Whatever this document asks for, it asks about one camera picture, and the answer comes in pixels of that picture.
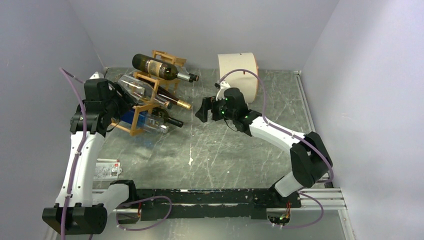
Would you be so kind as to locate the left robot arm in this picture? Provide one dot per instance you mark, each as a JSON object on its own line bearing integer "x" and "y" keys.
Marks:
{"x": 77, "y": 211}

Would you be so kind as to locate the aluminium rail frame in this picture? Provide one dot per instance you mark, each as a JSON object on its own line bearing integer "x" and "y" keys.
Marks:
{"x": 320, "y": 199}

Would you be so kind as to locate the dark bottle black cap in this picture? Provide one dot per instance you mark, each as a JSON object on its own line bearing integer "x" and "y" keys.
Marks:
{"x": 163, "y": 114}

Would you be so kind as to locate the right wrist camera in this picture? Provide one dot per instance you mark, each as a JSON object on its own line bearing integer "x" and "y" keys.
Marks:
{"x": 223, "y": 86}

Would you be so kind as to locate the clear glass bottle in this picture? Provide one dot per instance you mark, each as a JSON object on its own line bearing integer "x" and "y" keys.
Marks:
{"x": 142, "y": 92}

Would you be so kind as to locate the dark green wine bottle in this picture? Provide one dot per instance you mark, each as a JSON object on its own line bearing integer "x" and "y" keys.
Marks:
{"x": 161, "y": 69}

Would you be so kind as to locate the wooden wine rack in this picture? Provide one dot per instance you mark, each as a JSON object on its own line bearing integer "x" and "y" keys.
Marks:
{"x": 153, "y": 84}

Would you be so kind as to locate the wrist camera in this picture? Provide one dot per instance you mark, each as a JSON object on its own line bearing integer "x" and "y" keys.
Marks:
{"x": 96, "y": 75}
{"x": 223, "y": 86}

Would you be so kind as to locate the dark bottle gold cap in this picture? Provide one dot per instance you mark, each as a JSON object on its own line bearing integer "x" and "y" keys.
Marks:
{"x": 172, "y": 98}

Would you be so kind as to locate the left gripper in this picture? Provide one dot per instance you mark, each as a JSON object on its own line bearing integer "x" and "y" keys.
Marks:
{"x": 126, "y": 103}

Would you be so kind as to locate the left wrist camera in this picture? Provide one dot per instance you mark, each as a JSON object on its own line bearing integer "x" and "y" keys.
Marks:
{"x": 96, "y": 75}

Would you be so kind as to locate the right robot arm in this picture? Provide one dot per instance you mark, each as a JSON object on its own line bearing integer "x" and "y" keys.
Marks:
{"x": 310, "y": 160}

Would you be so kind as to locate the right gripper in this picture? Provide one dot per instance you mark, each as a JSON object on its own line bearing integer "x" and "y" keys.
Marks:
{"x": 206, "y": 105}

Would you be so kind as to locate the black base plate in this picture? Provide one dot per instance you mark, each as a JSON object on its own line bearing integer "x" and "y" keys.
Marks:
{"x": 255, "y": 203}

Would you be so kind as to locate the beige cylindrical box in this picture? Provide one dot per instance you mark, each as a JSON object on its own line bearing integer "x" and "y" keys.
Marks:
{"x": 236, "y": 69}

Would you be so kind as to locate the white paper card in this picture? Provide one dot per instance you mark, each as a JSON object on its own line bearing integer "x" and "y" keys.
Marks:
{"x": 107, "y": 169}

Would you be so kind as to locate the blue square glass bottle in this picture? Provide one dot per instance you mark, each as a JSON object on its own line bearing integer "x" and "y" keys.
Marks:
{"x": 145, "y": 121}

